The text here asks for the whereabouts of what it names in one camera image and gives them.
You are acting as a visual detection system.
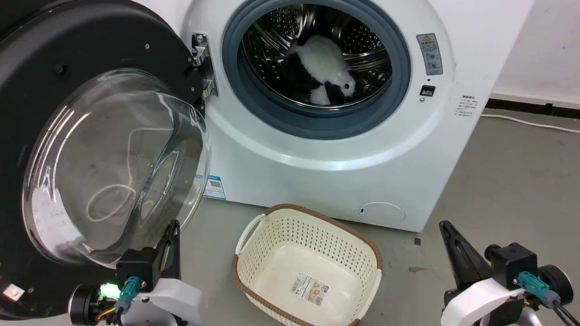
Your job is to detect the cream laundry basket brown rim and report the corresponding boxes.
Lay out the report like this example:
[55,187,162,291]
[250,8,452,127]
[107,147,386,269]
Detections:
[232,203,384,326]

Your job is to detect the chrome door hinge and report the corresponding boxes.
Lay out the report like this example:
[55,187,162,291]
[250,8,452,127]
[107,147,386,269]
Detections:
[191,33,219,98]

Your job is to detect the black round glass washer door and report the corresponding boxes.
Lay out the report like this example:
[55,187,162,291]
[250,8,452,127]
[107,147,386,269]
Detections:
[0,0,213,320]

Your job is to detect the grey warning sticker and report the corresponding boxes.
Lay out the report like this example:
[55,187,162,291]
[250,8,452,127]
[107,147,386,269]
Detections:
[416,33,444,76]

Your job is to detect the steel perforated washer drum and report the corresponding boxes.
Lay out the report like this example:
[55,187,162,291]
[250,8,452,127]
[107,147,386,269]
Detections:
[242,4,393,110]

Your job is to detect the printed basket product sticker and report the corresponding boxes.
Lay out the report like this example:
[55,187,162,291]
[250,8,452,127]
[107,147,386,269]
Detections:
[290,273,330,307]

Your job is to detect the left teal connector cable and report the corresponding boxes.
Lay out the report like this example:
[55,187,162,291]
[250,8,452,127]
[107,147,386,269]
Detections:
[97,276,142,325]

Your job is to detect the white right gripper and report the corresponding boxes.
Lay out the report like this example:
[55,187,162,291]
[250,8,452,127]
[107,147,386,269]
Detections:
[439,220,527,326]

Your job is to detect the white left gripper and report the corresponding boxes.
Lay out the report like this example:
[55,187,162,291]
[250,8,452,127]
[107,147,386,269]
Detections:
[123,220,205,326]

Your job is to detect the teal connector cable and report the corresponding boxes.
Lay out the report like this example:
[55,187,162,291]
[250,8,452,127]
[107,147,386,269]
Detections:
[97,276,142,325]
[518,271,580,326]

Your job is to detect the blue and white QR label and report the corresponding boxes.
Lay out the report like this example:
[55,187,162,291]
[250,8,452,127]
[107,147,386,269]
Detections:
[203,174,227,201]

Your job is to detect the small printed text label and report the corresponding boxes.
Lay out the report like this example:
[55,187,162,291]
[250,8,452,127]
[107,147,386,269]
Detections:
[456,94,479,117]

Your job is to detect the black baseboard strip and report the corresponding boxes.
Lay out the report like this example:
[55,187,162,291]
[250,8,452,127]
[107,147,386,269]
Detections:
[485,97,580,120]

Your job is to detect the right teal connector cable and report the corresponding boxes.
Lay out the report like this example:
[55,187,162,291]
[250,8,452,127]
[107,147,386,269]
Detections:
[518,271,580,326]

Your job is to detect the white floor cable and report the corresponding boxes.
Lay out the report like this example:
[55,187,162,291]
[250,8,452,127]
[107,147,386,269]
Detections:
[480,113,580,134]

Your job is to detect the black and white panda plush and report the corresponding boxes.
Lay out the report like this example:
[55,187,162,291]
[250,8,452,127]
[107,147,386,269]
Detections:
[284,34,359,106]

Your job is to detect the white front-load washing machine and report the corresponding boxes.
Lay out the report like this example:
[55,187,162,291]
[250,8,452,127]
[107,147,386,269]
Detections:
[136,0,536,233]

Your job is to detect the round drain filter cover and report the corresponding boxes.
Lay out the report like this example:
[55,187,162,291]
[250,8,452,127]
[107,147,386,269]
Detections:
[358,201,406,225]

